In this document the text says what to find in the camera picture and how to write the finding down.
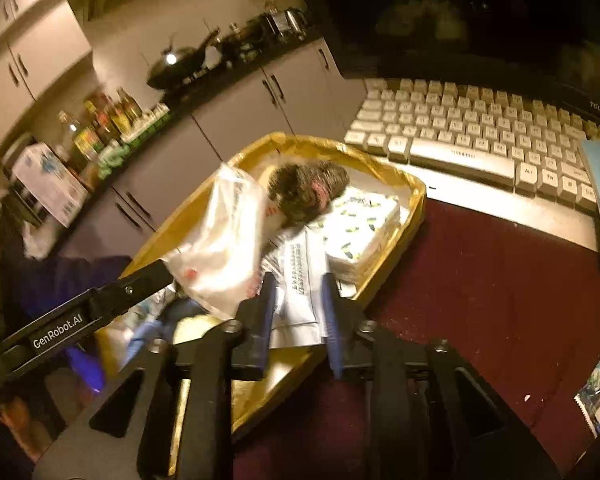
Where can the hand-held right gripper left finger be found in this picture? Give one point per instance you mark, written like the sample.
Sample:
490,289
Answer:
267,310

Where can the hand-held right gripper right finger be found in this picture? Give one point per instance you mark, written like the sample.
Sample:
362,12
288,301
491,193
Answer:
332,320

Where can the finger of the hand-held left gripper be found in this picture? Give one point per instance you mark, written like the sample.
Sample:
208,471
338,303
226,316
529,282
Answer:
140,280

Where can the white packet with black text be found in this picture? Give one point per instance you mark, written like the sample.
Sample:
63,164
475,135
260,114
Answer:
300,285

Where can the white plastic bag red print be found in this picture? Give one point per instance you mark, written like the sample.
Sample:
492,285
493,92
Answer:
220,240

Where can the white tissue pack green print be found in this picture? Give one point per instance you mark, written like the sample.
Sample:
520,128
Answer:
365,230

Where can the brown plush toy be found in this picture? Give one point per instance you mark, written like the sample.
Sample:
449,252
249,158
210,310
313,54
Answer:
305,190

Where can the yellow-rimmed white tray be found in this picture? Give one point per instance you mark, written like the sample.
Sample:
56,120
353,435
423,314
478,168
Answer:
380,180

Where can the person's left hand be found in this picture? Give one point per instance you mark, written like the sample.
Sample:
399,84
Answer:
17,417

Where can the white cardboard box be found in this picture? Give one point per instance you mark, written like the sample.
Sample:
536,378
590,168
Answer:
47,185

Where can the green packages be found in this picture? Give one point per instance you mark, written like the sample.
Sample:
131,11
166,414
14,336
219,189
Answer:
132,145

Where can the row of condiment bottles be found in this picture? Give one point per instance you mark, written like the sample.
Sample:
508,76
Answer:
100,125

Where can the white base cabinets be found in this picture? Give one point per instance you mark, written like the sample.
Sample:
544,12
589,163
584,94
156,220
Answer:
230,120

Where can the black wok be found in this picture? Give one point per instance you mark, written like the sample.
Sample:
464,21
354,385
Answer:
180,60

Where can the beige keyboard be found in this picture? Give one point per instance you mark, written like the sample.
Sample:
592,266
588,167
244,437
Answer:
480,140

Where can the dark cooking pot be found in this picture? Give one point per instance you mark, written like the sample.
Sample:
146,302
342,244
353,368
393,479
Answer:
240,37

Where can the metal kettle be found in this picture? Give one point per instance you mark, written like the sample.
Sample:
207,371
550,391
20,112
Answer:
289,22

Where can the black monitor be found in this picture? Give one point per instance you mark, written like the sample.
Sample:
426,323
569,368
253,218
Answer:
455,15

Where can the white wall cabinets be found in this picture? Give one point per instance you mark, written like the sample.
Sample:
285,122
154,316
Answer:
35,50

